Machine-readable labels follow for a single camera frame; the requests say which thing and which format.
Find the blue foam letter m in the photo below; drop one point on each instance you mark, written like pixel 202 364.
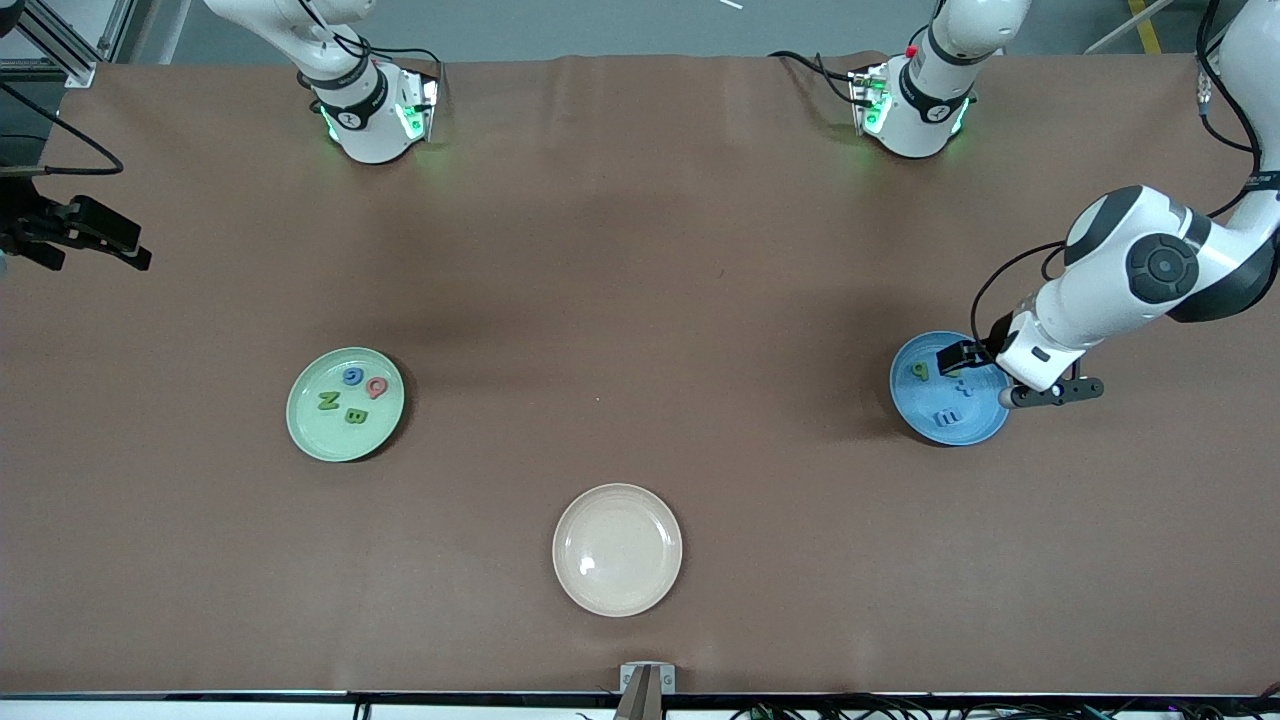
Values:
pixel 946 416

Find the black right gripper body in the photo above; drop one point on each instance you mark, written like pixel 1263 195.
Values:
pixel 28 222

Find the beige plate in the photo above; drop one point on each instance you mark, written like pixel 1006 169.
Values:
pixel 617 550

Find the blue foam letter G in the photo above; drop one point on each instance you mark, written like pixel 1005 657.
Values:
pixel 352 376

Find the white stand leg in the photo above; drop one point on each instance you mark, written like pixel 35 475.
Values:
pixel 1104 46

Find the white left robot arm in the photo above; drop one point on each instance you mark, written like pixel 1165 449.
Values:
pixel 1150 270

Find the red foam letter Q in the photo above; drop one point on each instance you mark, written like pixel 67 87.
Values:
pixel 376 388

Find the blue plate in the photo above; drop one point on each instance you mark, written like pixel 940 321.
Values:
pixel 975 425

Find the green foam letter N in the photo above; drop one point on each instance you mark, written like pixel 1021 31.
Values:
pixel 328 401

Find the aluminium frame profile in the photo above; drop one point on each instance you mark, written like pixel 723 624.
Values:
pixel 60 45

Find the brown table cover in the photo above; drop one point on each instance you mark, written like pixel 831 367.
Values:
pixel 300 600

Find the green foam letter B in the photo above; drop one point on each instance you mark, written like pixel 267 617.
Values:
pixel 355 415

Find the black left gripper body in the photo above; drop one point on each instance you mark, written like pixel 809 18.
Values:
pixel 985 349

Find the grey metal camera bracket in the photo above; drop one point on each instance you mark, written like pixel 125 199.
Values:
pixel 647 680

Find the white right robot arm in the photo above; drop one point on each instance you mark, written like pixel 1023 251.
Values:
pixel 370 130

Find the light green plate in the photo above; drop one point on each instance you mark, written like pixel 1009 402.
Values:
pixel 335 440

